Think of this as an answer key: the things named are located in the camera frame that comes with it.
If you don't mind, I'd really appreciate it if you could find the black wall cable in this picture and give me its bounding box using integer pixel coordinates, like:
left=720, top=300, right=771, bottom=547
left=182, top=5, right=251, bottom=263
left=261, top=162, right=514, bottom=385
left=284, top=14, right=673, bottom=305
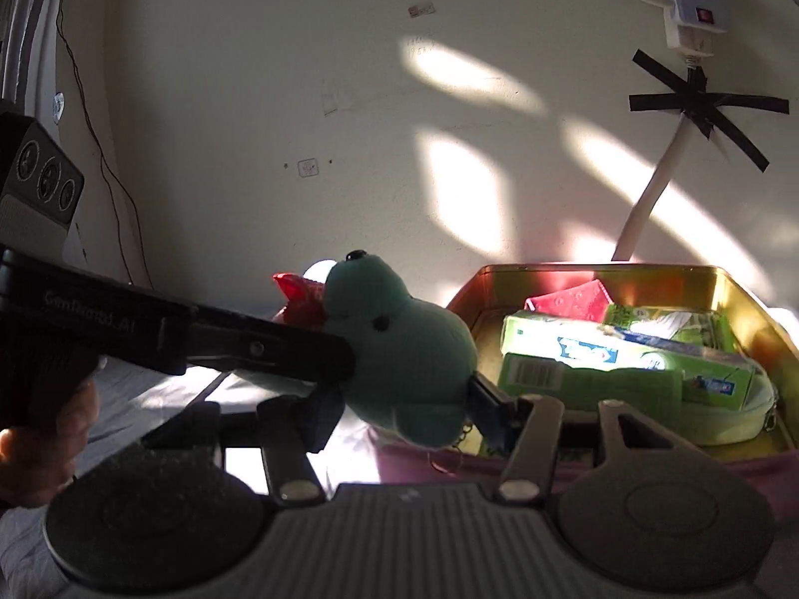
left=55, top=0, right=154, bottom=289

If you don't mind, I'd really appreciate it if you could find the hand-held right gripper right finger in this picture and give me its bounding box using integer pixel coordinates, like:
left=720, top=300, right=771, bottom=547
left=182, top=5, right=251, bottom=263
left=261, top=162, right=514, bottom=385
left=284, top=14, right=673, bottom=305
left=469, top=373, right=678, bottom=500

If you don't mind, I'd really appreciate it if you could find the white bedsheet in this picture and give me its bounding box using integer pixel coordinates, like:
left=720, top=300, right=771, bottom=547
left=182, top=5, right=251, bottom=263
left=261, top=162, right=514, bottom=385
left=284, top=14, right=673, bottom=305
left=0, top=349, right=383, bottom=599

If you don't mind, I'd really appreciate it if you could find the grey striped curtain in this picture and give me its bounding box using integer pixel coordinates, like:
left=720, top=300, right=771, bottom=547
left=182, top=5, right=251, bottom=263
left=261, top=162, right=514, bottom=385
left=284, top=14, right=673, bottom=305
left=0, top=0, right=71, bottom=110

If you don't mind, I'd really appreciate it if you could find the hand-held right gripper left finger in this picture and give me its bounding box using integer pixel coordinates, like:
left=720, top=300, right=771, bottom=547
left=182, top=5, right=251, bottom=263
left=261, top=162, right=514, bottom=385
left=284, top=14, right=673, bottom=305
left=145, top=383, right=344, bottom=506

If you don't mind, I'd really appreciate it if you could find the white zip pouch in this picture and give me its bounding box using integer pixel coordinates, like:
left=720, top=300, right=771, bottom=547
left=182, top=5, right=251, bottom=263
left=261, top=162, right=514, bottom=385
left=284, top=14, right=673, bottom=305
left=679, top=373, right=779, bottom=448

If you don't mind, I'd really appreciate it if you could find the small green box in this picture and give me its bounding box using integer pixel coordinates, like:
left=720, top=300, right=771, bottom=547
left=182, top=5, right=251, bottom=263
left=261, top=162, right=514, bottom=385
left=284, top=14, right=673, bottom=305
left=602, top=303, right=739, bottom=351

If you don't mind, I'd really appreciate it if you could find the white power strip cord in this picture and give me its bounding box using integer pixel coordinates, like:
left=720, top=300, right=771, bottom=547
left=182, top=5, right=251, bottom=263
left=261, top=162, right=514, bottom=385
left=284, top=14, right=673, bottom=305
left=611, top=53, right=705, bottom=262

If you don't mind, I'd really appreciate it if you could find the teal plush toy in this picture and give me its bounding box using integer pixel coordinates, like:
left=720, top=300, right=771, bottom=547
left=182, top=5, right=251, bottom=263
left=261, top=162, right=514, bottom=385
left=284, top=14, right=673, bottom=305
left=273, top=250, right=480, bottom=450

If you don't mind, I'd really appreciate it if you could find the long green toothpaste box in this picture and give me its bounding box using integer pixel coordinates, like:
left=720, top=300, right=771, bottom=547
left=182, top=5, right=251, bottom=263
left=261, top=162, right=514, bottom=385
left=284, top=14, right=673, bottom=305
left=498, top=310, right=757, bottom=416

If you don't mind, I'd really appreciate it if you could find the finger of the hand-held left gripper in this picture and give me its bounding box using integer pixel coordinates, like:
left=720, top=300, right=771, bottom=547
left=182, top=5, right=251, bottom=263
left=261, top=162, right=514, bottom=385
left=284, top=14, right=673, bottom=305
left=186, top=307, right=357, bottom=386

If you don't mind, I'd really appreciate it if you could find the black tape cross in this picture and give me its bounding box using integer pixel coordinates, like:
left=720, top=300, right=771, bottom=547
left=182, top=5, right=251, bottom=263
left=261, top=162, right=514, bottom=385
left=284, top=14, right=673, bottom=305
left=628, top=48, right=789, bottom=173

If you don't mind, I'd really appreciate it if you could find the red packet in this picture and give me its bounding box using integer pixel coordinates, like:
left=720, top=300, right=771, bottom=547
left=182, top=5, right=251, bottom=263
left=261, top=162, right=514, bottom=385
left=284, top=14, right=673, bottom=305
left=523, top=280, right=613, bottom=326

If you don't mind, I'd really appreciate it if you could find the person's left hand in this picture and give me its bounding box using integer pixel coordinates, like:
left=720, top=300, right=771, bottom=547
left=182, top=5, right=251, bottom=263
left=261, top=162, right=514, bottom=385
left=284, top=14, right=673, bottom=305
left=0, top=382, right=101, bottom=510

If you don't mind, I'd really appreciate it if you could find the pink tin box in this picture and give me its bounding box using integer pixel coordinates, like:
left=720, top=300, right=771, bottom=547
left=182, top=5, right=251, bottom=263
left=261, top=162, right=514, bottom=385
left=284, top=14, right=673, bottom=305
left=371, top=264, right=799, bottom=516

